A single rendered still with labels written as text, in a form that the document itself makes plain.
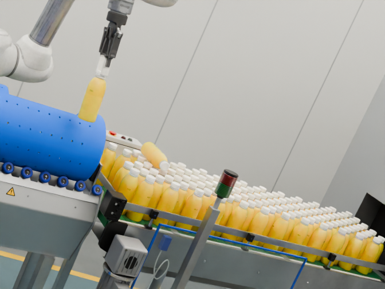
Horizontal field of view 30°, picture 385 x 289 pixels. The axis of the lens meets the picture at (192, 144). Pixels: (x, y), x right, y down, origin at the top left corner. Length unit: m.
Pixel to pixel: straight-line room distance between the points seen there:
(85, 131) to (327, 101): 3.70
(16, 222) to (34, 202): 0.11
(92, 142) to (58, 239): 0.44
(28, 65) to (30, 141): 0.70
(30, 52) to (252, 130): 3.06
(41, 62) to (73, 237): 0.85
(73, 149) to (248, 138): 3.42
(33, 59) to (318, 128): 3.44
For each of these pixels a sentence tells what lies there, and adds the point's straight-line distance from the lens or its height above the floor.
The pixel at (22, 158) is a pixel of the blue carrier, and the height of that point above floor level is 1.02.
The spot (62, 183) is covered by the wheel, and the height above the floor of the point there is 0.96.
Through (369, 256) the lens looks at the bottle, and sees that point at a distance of 3.73.
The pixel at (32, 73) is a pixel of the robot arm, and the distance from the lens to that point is 3.37.
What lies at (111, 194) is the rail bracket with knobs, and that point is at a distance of 2.81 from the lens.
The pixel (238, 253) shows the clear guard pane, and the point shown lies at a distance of 3.13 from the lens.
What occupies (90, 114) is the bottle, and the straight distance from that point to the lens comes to 2.69.
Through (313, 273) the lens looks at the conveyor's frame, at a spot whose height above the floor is 0.86.
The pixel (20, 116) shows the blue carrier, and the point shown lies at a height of 1.17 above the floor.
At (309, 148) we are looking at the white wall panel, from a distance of 6.28.
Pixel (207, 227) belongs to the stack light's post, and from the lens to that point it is 2.85.
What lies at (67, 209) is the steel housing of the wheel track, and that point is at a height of 0.86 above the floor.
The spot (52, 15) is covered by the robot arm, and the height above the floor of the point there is 1.48.
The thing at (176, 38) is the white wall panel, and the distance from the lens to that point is 5.65.
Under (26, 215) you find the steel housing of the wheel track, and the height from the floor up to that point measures 0.80.
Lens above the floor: 1.85
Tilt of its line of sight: 11 degrees down
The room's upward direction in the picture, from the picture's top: 24 degrees clockwise
